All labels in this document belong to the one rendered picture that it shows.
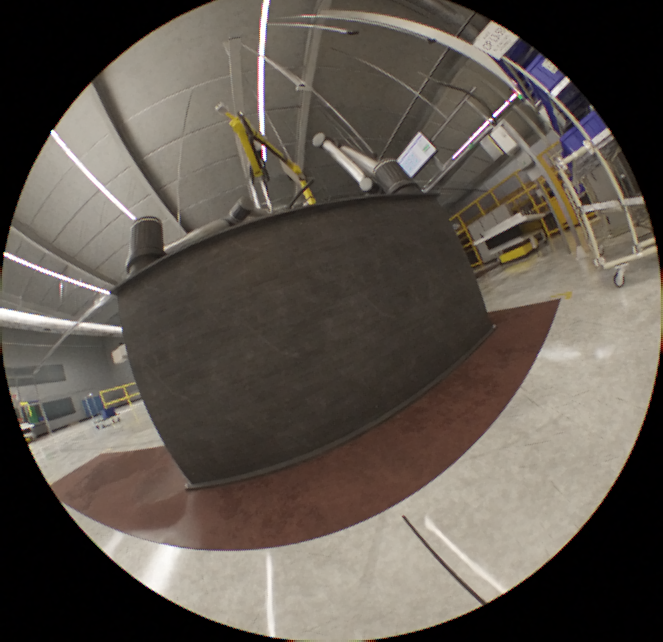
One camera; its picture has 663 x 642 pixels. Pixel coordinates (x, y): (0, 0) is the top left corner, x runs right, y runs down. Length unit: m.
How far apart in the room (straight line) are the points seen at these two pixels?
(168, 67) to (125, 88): 1.76
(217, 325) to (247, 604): 0.80
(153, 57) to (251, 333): 10.12
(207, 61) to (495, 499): 10.39
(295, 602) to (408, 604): 0.19
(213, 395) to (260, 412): 0.18
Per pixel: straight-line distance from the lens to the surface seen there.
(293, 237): 0.77
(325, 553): 0.53
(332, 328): 0.69
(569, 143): 1.59
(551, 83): 1.64
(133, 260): 1.04
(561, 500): 0.51
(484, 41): 1.83
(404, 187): 1.28
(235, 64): 2.88
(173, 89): 10.18
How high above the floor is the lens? 0.45
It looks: 3 degrees up
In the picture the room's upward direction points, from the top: 22 degrees counter-clockwise
